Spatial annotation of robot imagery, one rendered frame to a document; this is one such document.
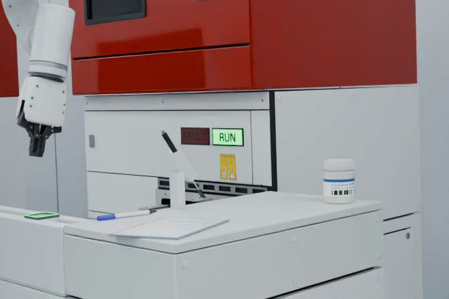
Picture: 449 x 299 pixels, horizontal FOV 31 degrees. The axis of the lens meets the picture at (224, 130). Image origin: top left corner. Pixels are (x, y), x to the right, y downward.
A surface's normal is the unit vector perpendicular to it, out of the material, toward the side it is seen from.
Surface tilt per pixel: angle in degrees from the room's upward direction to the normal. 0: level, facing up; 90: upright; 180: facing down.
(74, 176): 90
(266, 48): 90
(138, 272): 90
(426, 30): 90
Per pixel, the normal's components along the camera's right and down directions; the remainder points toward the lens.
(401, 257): 0.70, 0.01
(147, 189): -0.72, 0.06
